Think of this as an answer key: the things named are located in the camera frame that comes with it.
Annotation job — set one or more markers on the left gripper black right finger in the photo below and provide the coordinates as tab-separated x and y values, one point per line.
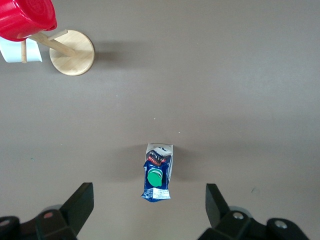
217	210

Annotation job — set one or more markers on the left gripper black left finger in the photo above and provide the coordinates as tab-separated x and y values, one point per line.
75	207

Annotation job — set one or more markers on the blue white milk carton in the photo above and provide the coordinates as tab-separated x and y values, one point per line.
156	161

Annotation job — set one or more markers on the white plastic cup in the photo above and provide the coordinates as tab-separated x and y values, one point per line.
12	53

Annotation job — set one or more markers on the red plastic cup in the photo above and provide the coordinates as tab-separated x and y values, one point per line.
22	17

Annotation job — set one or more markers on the wooden mug tree stand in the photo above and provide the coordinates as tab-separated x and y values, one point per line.
72	62

